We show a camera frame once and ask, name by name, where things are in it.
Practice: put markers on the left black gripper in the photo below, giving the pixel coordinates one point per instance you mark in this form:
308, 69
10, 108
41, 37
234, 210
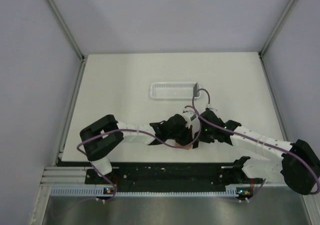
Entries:
188, 138

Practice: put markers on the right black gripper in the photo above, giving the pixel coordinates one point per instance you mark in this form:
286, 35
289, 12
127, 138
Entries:
202, 138

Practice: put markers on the brown leather card holder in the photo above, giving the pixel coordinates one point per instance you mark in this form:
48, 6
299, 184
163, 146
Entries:
183, 147

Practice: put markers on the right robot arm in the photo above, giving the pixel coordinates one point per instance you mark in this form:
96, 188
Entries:
292, 163

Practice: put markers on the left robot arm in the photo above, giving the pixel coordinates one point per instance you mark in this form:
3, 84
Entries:
102, 136

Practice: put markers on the white plastic basket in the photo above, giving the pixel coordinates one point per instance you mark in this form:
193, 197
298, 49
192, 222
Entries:
172, 91

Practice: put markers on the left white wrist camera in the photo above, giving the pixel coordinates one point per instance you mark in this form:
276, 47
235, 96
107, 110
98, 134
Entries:
189, 115

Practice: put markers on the grey slotted cable duct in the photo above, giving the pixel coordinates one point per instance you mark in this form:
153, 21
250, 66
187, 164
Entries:
155, 190

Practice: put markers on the right aluminium frame post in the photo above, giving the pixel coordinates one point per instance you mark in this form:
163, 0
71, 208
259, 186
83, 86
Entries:
277, 27

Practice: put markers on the aluminium frame post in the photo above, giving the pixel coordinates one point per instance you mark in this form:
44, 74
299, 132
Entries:
65, 29
277, 27

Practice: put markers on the left aluminium frame post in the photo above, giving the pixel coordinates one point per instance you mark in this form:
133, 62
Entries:
65, 29

